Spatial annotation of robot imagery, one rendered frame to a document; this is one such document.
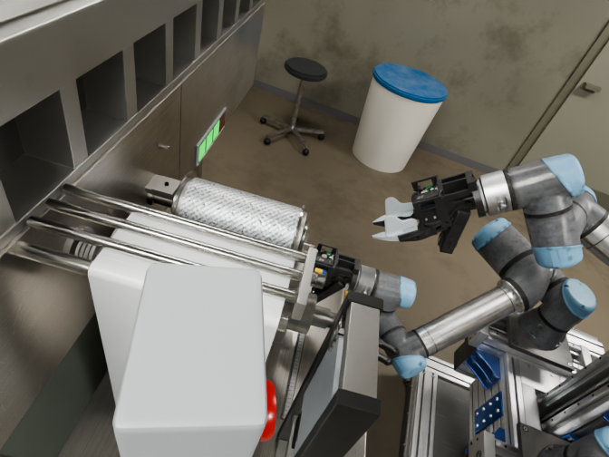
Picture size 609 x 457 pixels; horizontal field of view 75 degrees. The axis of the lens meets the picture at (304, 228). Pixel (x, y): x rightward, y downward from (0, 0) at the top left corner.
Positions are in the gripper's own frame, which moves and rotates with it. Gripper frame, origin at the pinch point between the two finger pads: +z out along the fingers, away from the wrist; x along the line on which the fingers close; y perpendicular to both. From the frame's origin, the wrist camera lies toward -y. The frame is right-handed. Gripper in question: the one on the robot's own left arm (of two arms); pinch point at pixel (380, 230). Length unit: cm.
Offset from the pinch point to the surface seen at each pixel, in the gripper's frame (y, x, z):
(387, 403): -136, -35, 45
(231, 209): 17.4, 3.5, 25.0
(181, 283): 43, 53, -8
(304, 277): 18.8, 29.1, 2.7
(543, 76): -121, -297, -90
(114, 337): 21, 36, 31
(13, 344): 29, 40, 40
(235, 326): 41, 55, -10
